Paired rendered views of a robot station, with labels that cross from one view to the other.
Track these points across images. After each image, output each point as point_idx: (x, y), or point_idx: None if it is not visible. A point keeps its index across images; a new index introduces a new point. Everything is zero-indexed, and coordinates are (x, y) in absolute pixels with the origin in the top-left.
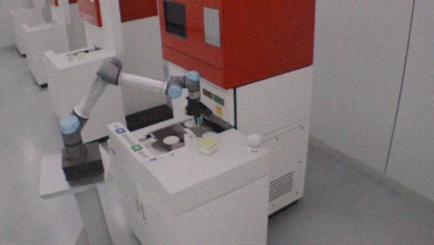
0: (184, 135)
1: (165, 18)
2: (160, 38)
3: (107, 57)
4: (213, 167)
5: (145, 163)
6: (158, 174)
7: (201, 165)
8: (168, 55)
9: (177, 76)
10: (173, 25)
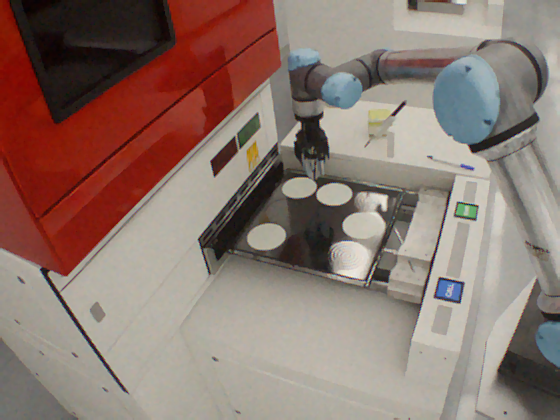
0: (325, 221)
1: (37, 54)
2: (28, 194)
3: (489, 65)
4: (406, 115)
5: (486, 170)
6: None
7: (415, 124)
8: (101, 209)
9: (326, 70)
10: (96, 42)
